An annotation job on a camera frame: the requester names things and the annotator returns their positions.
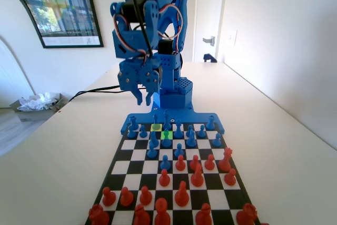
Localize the red king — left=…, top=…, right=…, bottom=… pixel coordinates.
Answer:
left=154, top=198, right=172, bottom=225

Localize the red rook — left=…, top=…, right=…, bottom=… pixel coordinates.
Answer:
left=88, top=203, right=110, bottom=225
left=236, top=203, right=258, bottom=225

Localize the black framed poster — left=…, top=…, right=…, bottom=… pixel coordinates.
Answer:
left=0, top=0, right=104, bottom=49

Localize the white arched furniture panel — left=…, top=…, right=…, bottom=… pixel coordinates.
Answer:
left=0, top=0, right=45, bottom=110

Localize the red pawn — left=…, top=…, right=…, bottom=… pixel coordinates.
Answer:
left=120, top=187, right=134, bottom=207
left=175, top=154, right=187, bottom=172
left=223, top=168, right=237, bottom=187
left=138, top=185, right=153, bottom=207
left=158, top=169, right=171, bottom=188
left=189, top=155, right=201, bottom=170
left=204, top=154, right=216, bottom=171
left=101, top=187, right=116, bottom=207

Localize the black white chessboard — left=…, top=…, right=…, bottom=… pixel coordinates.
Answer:
left=83, top=121, right=263, bottom=225

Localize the cardboard box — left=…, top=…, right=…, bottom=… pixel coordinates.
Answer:
left=9, top=92, right=65, bottom=122

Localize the black power cable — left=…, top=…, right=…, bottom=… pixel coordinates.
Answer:
left=78, top=87, right=132, bottom=95
left=67, top=84, right=122, bottom=102

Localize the white door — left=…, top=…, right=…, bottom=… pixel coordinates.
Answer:
left=193, top=0, right=227, bottom=63

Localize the clear plastic wrap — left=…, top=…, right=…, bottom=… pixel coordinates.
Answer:
left=17, top=92, right=60, bottom=112

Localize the blue king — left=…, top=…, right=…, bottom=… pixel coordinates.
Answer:
left=162, top=109, right=171, bottom=130

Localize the red white servo wire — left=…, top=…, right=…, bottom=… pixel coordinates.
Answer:
left=112, top=0, right=192, bottom=60

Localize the red bishop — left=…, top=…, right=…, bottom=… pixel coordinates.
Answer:
left=133, top=203, right=151, bottom=225
left=194, top=203, right=213, bottom=225

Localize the red knight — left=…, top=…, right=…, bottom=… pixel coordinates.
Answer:
left=190, top=163, right=205, bottom=188
left=174, top=181, right=190, bottom=207

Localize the blue base plate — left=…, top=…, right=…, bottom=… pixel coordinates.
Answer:
left=120, top=105, right=226, bottom=135

